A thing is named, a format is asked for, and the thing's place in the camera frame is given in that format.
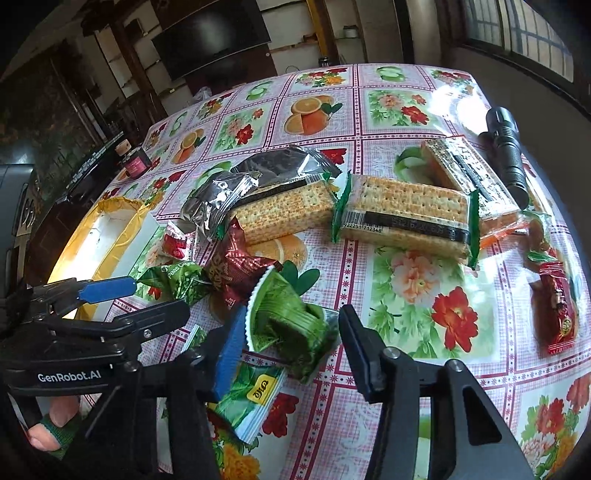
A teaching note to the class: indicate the barred window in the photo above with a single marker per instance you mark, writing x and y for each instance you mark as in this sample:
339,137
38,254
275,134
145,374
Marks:
517,27

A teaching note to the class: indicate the small red snack packet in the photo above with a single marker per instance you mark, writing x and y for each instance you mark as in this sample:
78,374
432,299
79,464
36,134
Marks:
177,244

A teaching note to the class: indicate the long red snack packet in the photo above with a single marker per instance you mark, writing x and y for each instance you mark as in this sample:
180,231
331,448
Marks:
558,314

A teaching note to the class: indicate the green pea snack packet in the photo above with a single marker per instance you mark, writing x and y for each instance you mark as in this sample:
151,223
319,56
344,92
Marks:
171,279

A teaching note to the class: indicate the black television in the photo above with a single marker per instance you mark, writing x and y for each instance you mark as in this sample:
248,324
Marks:
212,41

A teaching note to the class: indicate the cracker packet with green ends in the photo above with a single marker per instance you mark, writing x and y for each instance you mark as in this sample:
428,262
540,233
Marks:
406,207

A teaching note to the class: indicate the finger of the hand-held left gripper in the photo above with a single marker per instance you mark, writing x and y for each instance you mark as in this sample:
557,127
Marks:
108,288
152,318

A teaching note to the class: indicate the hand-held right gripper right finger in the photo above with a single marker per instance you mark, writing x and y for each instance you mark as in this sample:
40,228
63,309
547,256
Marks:
362,357

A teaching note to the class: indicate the clear plastic bag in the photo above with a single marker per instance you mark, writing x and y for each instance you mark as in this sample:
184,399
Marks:
203,94

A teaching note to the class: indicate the green packet with yellow label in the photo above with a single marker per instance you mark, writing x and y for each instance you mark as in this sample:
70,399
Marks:
251,397

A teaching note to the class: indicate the yellow pole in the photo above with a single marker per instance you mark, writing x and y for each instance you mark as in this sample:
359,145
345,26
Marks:
322,23

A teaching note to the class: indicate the dark jar with pink label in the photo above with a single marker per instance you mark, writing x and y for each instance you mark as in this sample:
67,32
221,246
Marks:
136,166

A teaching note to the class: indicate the yellow cardboard box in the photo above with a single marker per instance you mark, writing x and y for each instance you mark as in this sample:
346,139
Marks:
111,230

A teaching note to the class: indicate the dark silver foil packet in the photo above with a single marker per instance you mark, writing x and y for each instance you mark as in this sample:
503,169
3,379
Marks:
277,164

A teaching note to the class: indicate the black flashlight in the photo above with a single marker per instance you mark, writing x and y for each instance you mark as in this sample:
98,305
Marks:
505,152

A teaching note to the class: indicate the green wafer packet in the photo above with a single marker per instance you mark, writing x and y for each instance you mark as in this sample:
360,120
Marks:
286,323

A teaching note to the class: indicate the green-edged clear wrapper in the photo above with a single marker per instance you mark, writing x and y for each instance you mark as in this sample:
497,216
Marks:
538,240

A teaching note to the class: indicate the black side table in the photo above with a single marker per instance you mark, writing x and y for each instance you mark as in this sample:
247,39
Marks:
87,170

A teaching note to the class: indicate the dark red snack packet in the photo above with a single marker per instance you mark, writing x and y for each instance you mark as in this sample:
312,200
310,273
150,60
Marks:
231,272

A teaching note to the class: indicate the person's left hand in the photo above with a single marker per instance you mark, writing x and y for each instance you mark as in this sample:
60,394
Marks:
51,422

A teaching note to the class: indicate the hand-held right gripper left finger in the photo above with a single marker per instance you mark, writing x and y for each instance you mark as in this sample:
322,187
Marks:
231,355

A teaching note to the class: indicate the crumpled silver foil packet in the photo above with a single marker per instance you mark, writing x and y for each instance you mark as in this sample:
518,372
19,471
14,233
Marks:
217,203

